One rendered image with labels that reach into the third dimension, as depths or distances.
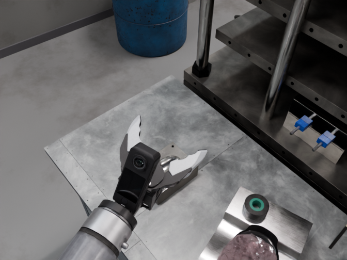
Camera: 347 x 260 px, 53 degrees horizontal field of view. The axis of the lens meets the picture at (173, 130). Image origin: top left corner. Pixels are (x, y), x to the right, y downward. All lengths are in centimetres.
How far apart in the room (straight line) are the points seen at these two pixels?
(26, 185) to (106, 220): 193
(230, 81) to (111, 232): 132
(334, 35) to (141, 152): 91
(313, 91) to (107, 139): 85
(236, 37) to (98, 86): 157
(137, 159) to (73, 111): 225
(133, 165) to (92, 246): 13
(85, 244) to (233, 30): 129
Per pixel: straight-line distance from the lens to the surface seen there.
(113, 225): 57
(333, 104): 143
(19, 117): 288
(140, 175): 56
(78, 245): 57
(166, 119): 156
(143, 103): 163
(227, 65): 187
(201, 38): 166
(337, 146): 151
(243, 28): 169
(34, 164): 256
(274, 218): 123
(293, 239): 122
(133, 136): 66
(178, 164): 63
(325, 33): 132
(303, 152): 157
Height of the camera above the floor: 198
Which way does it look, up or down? 51 degrees down
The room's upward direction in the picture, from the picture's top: straight up
